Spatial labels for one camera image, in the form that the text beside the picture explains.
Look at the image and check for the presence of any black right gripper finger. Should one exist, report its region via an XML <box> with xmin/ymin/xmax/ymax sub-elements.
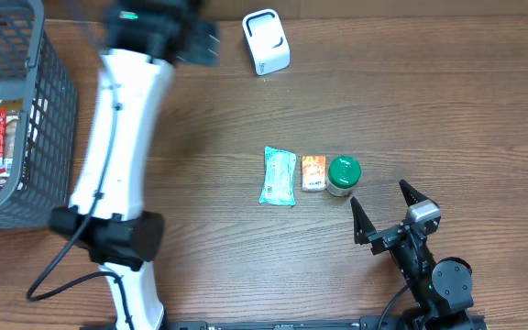
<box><xmin>399</xmin><ymin>180</ymin><xmax>428</xmax><ymax>207</ymax></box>
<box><xmin>350</xmin><ymin>197</ymin><xmax>376</xmax><ymax>245</ymax></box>

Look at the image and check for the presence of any green lid jar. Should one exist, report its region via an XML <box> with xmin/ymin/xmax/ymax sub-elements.
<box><xmin>325</xmin><ymin>155</ymin><xmax>362</xmax><ymax>197</ymax></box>

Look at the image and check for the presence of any orange small box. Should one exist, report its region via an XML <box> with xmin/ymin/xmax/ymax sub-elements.
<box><xmin>302</xmin><ymin>155</ymin><xmax>326</xmax><ymax>192</ymax></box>

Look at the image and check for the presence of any teal tissue pack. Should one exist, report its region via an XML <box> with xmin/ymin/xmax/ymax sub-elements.
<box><xmin>258</xmin><ymin>147</ymin><xmax>297</xmax><ymax>206</ymax></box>

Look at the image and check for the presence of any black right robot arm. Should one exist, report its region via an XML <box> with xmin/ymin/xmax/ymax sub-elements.
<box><xmin>350</xmin><ymin>180</ymin><xmax>485</xmax><ymax>329</ymax></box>

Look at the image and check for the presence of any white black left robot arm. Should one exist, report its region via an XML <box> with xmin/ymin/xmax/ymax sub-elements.
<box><xmin>49</xmin><ymin>0</ymin><xmax>219</xmax><ymax>329</ymax></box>

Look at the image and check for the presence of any white barcode scanner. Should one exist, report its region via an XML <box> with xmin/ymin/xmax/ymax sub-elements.
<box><xmin>242</xmin><ymin>8</ymin><xmax>291</xmax><ymax>76</ymax></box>

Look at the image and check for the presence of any grey plastic mesh basket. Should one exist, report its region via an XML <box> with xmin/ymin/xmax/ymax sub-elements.
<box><xmin>0</xmin><ymin>1</ymin><xmax>79</xmax><ymax>229</ymax></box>

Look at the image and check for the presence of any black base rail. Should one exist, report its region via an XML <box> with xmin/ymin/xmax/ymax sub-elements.
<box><xmin>80</xmin><ymin>314</ymin><xmax>488</xmax><ymax>330</ymax></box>

